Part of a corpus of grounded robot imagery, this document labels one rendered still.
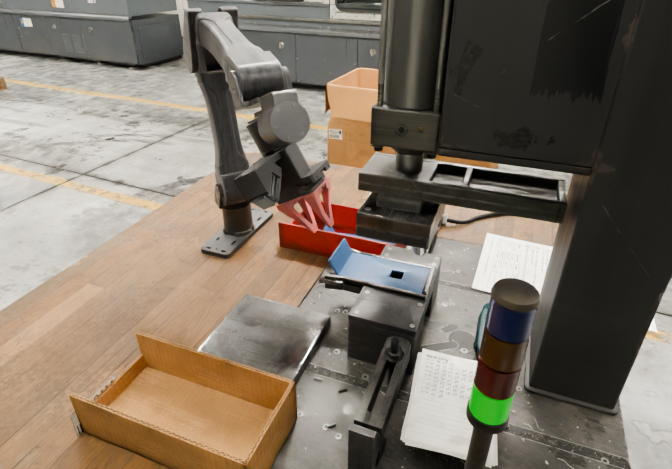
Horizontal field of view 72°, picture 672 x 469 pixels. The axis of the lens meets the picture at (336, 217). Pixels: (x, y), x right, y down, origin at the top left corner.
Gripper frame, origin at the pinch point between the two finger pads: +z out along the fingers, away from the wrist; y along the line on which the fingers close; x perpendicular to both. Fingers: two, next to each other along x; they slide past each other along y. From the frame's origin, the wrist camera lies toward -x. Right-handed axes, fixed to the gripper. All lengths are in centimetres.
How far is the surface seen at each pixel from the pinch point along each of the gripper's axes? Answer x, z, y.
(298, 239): 12.1, 5.9, -15.3
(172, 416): -30.7, 8.2, -14.6
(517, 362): -27.9, 7.4, 30.6
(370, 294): -6.3, 11.0, 6.1
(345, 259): 0.1, 7.3, 0.8
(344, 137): 216, 25, -101
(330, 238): 12.1, 7.8, -8.2
